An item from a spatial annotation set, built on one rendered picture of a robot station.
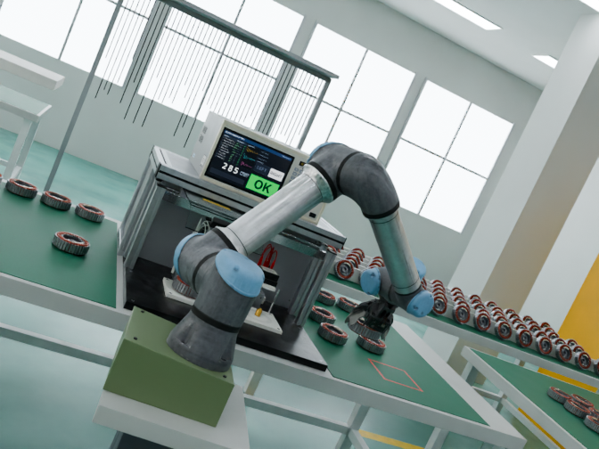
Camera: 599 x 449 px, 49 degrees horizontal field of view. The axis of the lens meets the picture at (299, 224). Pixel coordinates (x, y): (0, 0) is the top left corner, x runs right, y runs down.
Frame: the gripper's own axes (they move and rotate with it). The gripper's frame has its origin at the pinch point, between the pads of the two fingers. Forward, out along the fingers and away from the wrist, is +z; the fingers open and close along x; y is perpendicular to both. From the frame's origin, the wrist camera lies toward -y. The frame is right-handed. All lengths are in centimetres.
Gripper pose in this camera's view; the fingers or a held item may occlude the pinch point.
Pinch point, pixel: (364, 328)
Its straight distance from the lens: 218.5
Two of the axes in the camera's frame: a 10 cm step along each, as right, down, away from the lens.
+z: -3.8, 6.7, 6.4
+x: 9.0, 4.3, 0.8
